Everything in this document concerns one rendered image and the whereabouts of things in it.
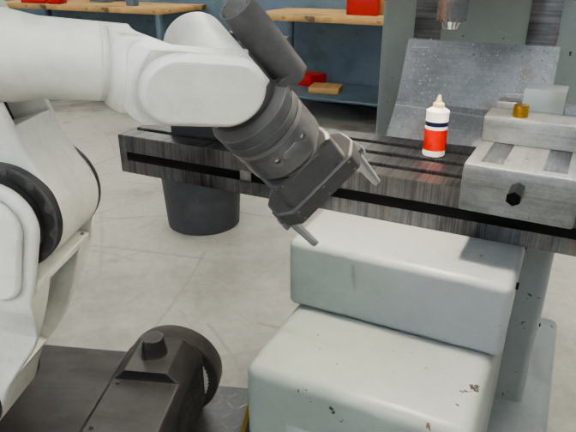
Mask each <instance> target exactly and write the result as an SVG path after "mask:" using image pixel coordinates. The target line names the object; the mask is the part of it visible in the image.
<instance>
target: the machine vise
mask: <svg viewBox="0 0 576 432"><path fill-rule="evenodd" d="M517 103H523V100H522V99H514V98H505V97H501V98H500V99H499V100H498V101H497V105H496V108H501V109H508V110H513V106H514V104H517ZM564 116H573V117H576V105H575V104H566V109H565V113H564ZM515 183H521V184H522V185H524V186H525V192H524V195H523V197H522V200H521V202H520V204H518V205H515V206H511V205H509V204H508V203H507V202H506V198H507V193H508V191H509V190H510V188H511V186H512V184H515ZM459 209H464V210H468V211H473V212H478V213H486V214H491V215H496V216H501V217H505V218H510V219H519V220H524V221H528V222H533V223H538V224H543V225H551V226H556V227H560V228H566V229H572V228H573V224H574V220H575V217H576V153H571V152H565V151H558V150H552V149H545V148H538V147H526V146H519V145H513V144H506V143H500V142H492V141H481V142H480V144H479V145H478V146H477V148H476V149H475V150H474V152H473V153H472V154H471V156H470V157H469V158H468V160H466V162H465V163H464V167H463V174H462V180H461V187H460V193H459Z"/></svg>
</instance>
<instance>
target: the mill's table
mask: <svg viewBox="0 0 576 432"><path fill-rule="evenodd" d="M323 129H324V130H326V132H328V134H330V135H331V134H335V133H338V132H342V133H344V134H345V135H347V136H348V137H349V138H351V139H352V140H353V141H355V142H356V143H358V144H359V145H361V146H362V147H363V149H364V150H365V151H366V153H365V154H364V155H363V156H364V158H365V159H366V160H367V161H368V163H369V165H370V166H371V167H372V169H373V170H374V172H375V173H376V175H377V176H378V178H380V182H379V183H378V184H377V185H376V186H375V185H374V184H373V183H372V182H370V180H368V179H367V178H366V176H364V174H362V172H361V171H360V170H359V169H357V170H356V171H355V172H354V173H353V174H352V175H351V176H350V177H349V178H348V179H347V180H346V181H345V182H344V183H343V184H342V185H341V186H340V187H339V188H338V189H337V190H336V191H335V192H334V193H333V194H332V195H331V196H330V197H329V198H328V199H327V200H326V201H325V202H324V203H323V204H322V205H321V206H320V207H319V208H321V209H326V210H331V211H335V212H340V213H348V214H353V215H357V216H363V217H367V218H372V219H380V220H385V221H389V222H394V223H399V224H403V225H412V226H416V227H421V228H426V229H430V230H435V231H444V232H448V233H452V234H458V235H462V236H467V237H475V238H480V239H485V240H490V241H494V242H498V243H507V244H512V245H517V246H521V247H526V248H530V249H539V250H543V251H548V252H553V253H557V254H563V255H570V256H575V257H576V217H575V220H574V224H573V228H572V229H566V228H560V227H556V226H551V225H543V224H538V223H533V222H528V221H524V220H519V219H510V218H505V217H501V216H496V215H491V214H486V213H478V212H473V211H468V210H464V209H459V193H460V187H461V180H462V174H463V167H464V163H465V162H466V160H468V158H469V157H470V156H471V154H472V153H473V152H474V150H475V149H476V147H468V146H460V145H454V144H446V149H445V155H444V156H442V157H440V158H431V157H427V156H425V155H423V141H420V140H413V139H406V138H399V137H392V136H386V135H373V134H366V133H359V132H352V131H346V130H339V129H326V128H323ZM118 142H119V149H120V156H121V163H122V169H123V171H126V172H131V173H135V174H140V175H144V176H150V177H157V178H163V179H167V180H172V181H177V182H181V183H189V184H194V185H199V186H203V187H208V188H213V189H221V190H226V191H230V192H235V193H240V194H245V195H253V196H258V197H262V198H267V199H269V196H270V192H271V190H270V188H269V187H268V186H267V185H266V184H265V183H264V182H263V181H262V180H261V179H260V178H259V177H257V176H256V175H255V174H254V173H253V172H252V171H251V170H250V169H249V168H247V167H246V166H245V165H244V164H243V163H242V162H241V161H240V160H239V159H238V158H237V157H236V156H235V155H233V153H232V152H231V151H230V150H229V149H228V148H226V147H225V146H224V145H223V144H222V143H221V142H220V141H219V140H218V139H217V138H206V137H195V136H184V135H172V134H171V126H168V125H142V126H139V127H137V130H135V129H131V130H128V131H125V132H123V133H121V134H118Z"/></svg>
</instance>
